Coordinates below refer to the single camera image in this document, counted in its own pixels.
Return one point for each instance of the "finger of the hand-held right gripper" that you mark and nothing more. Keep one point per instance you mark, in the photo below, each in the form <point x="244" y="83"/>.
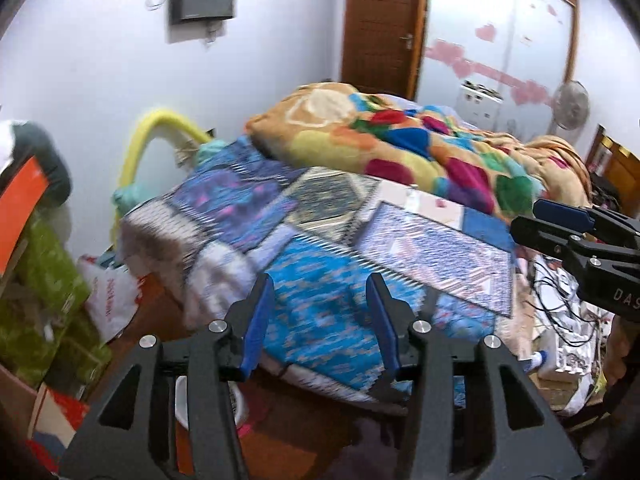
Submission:
<point x="565" y="216"/>
<point x="545" y="237"/>

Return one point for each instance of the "yellow bed frame tube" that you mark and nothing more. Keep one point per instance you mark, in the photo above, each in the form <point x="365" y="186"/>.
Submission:
<point x="150" y="122"/>

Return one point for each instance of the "white wardrobe with pink stickers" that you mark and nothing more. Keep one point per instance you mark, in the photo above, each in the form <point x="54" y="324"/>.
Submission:
<point x="500" y="20"/>

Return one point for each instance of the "brown wooden door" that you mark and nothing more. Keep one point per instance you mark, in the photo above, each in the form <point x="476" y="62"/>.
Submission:
<point x="385" y="25"/>

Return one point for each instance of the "teal foam wrap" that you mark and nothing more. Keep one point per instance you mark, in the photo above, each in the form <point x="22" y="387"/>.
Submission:
<point x="215" y="149"/>
<point x="127" y="201"/>

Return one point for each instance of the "wooden furniture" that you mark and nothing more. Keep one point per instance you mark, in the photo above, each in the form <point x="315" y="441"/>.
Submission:
<point x="620" y="170"/>

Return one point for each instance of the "blue patterned cloth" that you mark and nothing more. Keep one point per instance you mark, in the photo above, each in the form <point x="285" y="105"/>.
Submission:
<point x="482" y="225"/>

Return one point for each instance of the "colourful fleece blanket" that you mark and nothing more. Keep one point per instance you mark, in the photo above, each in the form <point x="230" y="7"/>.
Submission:
<point x="400" y="145"/>

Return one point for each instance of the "blue-capped bottle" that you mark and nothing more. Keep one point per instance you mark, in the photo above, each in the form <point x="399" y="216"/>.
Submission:
<point x="537" y="360"/>

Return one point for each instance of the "white plastic bag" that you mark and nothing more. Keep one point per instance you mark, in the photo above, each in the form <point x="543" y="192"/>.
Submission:
<point x="107" y="300"/>

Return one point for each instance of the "white power strip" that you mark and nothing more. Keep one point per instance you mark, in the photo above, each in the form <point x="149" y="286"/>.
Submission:
<point x="575" y="355"/>

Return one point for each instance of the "white basin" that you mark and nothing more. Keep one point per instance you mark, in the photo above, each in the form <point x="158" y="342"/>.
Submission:
<point x="239" y="402"/>

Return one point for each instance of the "green patterned box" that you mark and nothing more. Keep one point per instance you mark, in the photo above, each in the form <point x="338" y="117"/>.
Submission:
<point x="45" y="285"/>

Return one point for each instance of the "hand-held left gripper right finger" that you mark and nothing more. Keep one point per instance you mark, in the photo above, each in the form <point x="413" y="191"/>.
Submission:
<point x="382" y="320"/>

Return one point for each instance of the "person's right hand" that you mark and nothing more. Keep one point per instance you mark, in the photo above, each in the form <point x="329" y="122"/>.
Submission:
<point x="622" y="350"/>

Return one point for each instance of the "dark green cloth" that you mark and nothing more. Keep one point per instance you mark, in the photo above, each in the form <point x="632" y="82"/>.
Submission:
<point x="45" y="160"/>

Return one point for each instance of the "patterned bedsheet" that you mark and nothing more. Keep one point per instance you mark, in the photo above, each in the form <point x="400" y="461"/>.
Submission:
<point x="325" y="310"/>

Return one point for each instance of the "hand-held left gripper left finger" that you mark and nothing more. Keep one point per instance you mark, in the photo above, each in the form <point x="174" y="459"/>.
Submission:
<point x="257" y="320"/>

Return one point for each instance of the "red and white box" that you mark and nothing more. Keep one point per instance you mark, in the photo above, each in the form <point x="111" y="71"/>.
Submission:
<point x="55" y="410"/>

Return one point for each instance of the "beige floral mattress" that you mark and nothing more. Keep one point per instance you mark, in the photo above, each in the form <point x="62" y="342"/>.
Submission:
<point x="425" y="207"/>

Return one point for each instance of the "grey standing fan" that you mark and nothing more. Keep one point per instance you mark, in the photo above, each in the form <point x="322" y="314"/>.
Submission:
<point x="571" y="105"/>

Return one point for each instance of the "white appliance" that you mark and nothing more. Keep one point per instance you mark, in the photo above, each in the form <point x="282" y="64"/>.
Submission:
<point x="477" y="107"/>

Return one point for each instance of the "orange box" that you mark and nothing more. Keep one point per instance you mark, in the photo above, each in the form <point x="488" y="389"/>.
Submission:
<point x="20" y="210"/>

